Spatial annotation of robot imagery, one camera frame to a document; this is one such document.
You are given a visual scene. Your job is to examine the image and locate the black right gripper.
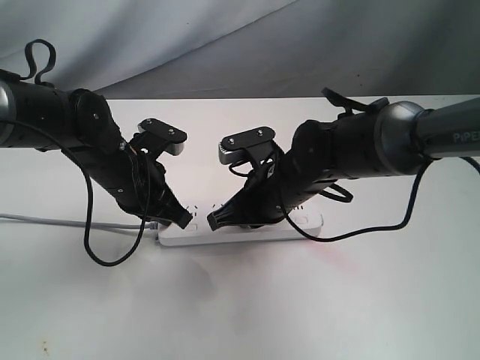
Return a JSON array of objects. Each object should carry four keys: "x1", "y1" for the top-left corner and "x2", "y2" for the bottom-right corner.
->
[{"x1": 206, "y1": 153, "x2": 308, "y2": 231}]

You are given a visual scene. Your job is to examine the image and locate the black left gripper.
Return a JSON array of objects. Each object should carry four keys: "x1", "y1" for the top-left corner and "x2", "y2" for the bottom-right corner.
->
[{"x1": 108, "y1": 139, "x2": 193, "y2": 230}]

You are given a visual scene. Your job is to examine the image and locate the white five-outlet power strip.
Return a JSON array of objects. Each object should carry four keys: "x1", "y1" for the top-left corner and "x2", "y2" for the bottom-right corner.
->
[{"x1": 155, "y1": 201, "x2": 324, "y2": 248}]

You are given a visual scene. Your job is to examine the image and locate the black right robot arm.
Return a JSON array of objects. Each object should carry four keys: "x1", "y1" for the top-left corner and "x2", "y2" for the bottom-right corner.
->
[{"x1": 207, "y1": 88, "x2": 479, "y2": 230}]

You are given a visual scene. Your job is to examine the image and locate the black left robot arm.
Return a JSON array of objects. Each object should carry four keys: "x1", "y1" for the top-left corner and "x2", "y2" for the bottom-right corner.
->
[{"x1": 1, "y1": 70, "x2": 192, "y2": 228}]

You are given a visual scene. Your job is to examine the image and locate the grey backdrop cloth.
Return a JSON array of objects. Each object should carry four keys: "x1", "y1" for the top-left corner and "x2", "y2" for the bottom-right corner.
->
[{"x1": 1, "y1": 1, "x2": 479, "y2": 99}]

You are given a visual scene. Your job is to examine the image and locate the grey power cord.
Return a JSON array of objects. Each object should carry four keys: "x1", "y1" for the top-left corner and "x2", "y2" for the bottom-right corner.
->
[{"x1": 0, "y1": 213, "x2": 160, "y2": 233}]

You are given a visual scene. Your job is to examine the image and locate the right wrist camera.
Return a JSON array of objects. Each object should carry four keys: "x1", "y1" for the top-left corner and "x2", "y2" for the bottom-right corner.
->
[{"x1": 218, "y1": 127, "x2": 275, "y2": 165}]

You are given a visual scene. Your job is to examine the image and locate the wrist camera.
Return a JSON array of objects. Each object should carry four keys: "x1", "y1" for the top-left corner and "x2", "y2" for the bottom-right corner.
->
[
  {"x1": 218, "y1": 127, "x2": 275, "y2": 165},
  {"x1": 132, "y1": 118, "x2": 188, "y2": 160}
]

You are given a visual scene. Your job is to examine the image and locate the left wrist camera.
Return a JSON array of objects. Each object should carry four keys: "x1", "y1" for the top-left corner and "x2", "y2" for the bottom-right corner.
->
[{"x1": 132, "y1": 118, "x2": 188, "y2": 160}]

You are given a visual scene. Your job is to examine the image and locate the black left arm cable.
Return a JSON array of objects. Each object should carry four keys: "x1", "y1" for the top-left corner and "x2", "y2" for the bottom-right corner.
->
[{"x1": 0, "y1": 112, "x2": 151, "y2": 267}]

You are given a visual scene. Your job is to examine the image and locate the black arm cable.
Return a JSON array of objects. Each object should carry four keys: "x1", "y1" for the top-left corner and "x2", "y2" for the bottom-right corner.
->
[
  {"x1": 0, "y1": 112, "x2": 151, "y2": 267},
  {"x1": 277, "y1": 153, "x2": 480, "y2": 243}
]

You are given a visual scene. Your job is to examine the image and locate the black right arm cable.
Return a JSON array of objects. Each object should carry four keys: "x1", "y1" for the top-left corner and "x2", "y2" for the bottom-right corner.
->
[{"x1": 277, "y1": 153, "x2": 480, "y2": 243}]

